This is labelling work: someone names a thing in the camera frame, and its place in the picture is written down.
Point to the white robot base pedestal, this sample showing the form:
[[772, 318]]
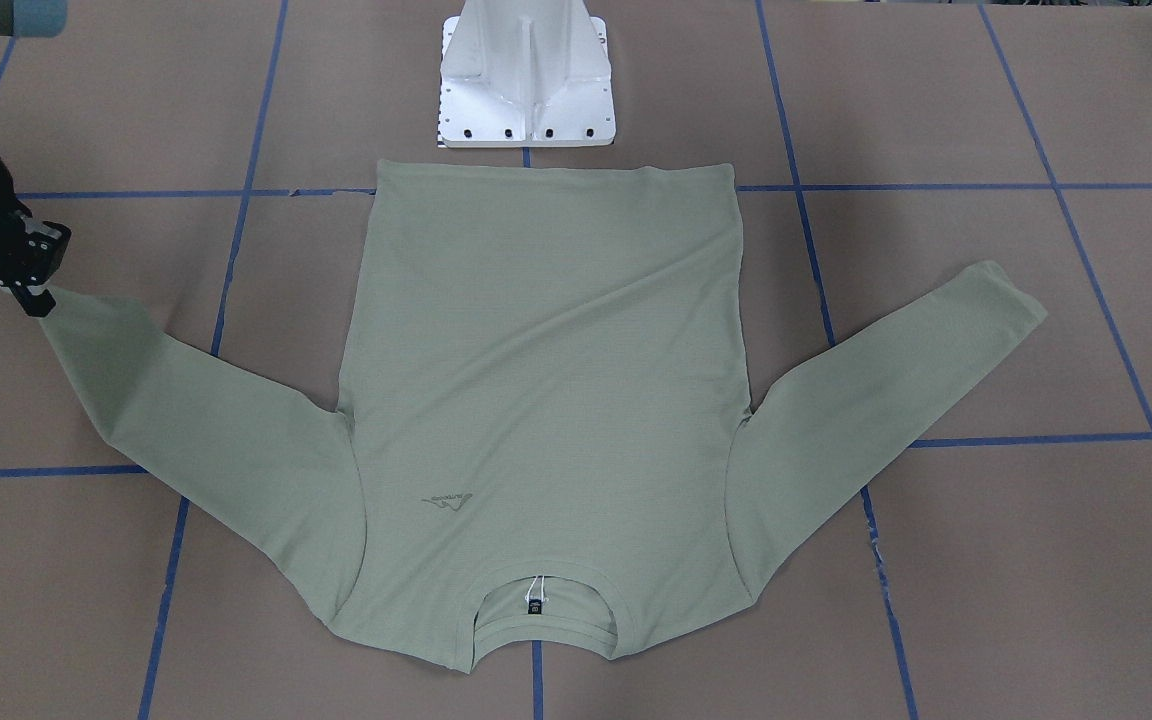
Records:
[[532, 74]]

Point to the light green long-sleeve shirt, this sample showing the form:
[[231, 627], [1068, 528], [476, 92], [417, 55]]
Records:
[[544, 428]]

